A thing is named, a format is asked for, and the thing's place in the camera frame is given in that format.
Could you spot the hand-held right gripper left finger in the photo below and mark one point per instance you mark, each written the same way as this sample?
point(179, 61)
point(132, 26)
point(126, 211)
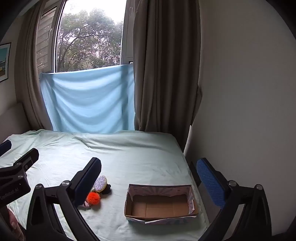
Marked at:
point(86, 183)

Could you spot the framed wall picture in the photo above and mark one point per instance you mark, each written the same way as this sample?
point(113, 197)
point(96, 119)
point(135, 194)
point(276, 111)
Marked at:
point(4, 62)

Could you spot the cardboard box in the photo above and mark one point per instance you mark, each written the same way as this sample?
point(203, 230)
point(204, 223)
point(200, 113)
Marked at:
point(157, 208)

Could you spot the narrow brown curtain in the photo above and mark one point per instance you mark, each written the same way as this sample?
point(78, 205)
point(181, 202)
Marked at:
point(29, 81)

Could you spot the small black fabric item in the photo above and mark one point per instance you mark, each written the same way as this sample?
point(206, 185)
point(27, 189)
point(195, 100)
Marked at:
point(106, 189)

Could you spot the light blue hanging cloth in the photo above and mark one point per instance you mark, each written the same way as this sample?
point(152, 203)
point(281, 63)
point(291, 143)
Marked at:
point(87, 99)

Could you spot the beige headboard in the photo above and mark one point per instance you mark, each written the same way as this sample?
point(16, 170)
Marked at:
point(13, 120)

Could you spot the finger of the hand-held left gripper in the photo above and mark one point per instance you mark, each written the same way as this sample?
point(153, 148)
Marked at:
point(29, 158)
point(4, 147)

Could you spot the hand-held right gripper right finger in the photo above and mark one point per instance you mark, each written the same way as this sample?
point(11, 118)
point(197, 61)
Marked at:
point(210, 183)

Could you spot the wide brown curtain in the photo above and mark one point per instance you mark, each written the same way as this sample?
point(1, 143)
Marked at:
point(161, 69)

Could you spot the white framed window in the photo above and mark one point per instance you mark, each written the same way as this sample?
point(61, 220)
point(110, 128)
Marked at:
point(52, 46)

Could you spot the tree outside window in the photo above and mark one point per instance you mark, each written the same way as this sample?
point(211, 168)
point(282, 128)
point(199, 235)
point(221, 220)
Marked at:
point(90, 41)

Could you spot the small pink fabric item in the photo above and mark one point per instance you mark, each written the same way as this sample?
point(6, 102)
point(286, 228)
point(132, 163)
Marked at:
point(86, 204)

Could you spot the orange pompom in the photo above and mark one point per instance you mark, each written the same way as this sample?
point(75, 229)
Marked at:
point(93, 198)

